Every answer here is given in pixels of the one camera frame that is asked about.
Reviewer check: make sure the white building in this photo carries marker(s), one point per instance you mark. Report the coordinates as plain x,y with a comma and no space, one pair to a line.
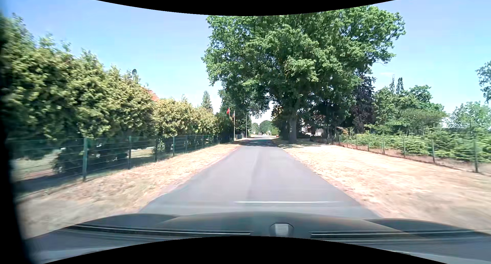
312,130

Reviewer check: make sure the group of green trees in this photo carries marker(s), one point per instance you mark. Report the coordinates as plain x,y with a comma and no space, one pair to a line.
414,110

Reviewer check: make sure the grey asphalt road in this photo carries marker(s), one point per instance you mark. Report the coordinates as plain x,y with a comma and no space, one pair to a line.
257,176

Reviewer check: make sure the building with red roof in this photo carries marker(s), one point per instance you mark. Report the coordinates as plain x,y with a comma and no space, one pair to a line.
153,95

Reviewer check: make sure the dark red leaved tree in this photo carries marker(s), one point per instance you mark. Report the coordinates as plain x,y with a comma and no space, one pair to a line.
362,103

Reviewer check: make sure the dry grass verge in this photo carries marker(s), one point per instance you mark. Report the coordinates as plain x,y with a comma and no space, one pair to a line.
115,191
402,183

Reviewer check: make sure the low green hedge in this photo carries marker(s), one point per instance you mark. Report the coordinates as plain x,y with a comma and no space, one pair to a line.
422,143

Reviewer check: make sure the car's own bonnet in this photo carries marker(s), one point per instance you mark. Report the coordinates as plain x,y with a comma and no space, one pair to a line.
214,225

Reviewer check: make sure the lamp post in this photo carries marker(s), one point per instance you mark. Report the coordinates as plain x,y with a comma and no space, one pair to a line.
246,126

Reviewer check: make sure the large green tree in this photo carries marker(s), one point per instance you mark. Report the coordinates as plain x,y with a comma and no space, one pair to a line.
299,61

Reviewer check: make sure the flagpole with red flag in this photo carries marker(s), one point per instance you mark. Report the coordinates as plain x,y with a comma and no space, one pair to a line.
234,122

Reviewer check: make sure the row of green hedge trees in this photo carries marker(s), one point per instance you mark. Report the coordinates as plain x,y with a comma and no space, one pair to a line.
76,99

